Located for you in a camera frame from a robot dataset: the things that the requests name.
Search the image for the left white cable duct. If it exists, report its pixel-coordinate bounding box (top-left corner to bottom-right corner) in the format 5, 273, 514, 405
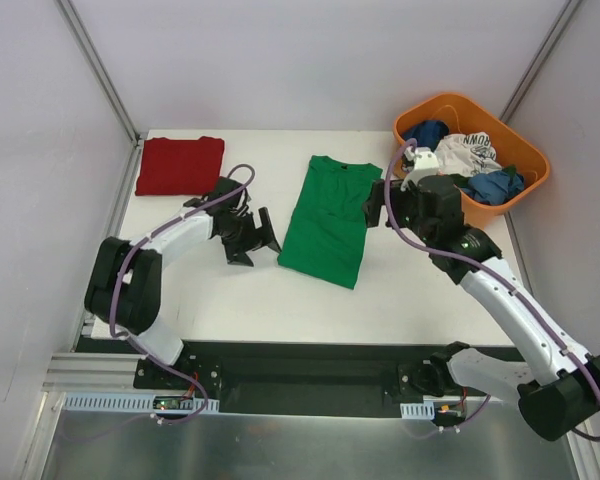
64, 393, 220, 415

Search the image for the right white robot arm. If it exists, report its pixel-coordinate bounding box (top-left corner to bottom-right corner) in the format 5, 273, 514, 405
363, 175, 600, 442

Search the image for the right aluminium post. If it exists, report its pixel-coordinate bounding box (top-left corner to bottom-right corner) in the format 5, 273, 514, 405
499, 0, 584, 124

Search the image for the green t-shirt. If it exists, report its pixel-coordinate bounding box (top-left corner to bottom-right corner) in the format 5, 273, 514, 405
278, 155, 382, 289

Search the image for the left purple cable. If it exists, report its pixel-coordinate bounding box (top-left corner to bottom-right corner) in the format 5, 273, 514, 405
108, 163, 257, 426

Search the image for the purple cable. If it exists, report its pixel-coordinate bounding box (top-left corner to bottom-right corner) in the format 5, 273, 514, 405
383, 138, 600, 444
108, 163, 257, 426

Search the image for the right white cable duct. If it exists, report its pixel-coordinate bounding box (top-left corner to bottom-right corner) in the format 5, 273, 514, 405
400, 401, 436, 421

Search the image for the left aluminium post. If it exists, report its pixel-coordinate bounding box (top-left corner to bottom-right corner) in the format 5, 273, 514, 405
54, 0, 142, 144

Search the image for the orange plastic basket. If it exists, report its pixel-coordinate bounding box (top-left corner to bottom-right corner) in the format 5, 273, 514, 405
393, 92, 551, 228

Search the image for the dark blue t-shirt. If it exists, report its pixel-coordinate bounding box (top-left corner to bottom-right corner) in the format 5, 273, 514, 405
400, 120, 450, 151

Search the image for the white cable duct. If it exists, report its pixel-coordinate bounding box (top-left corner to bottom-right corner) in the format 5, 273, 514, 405
400, 401, 436, 421
64, 393, 220, 415

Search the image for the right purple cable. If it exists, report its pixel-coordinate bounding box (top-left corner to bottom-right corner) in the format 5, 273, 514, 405
383, 138, 600, 444

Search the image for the white printed t-shirt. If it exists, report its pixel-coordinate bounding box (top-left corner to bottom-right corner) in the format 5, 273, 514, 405
435, 132, 502, 177

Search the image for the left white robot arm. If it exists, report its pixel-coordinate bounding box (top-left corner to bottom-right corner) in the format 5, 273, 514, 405
84, 177, 281, 389

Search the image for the aluminium frame rail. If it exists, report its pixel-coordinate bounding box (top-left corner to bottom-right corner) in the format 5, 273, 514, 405
42, 349, 581, 401

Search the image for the folded red t-shirt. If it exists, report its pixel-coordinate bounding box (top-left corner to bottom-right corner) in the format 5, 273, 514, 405
135, 136, 225, 196

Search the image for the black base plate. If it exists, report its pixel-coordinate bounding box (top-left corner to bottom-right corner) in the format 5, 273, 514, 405
132, 338, 489, 416

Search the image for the aluminium post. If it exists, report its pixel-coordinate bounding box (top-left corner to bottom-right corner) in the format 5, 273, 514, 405
499, 0, 584, 124
54, 0, 142, 144

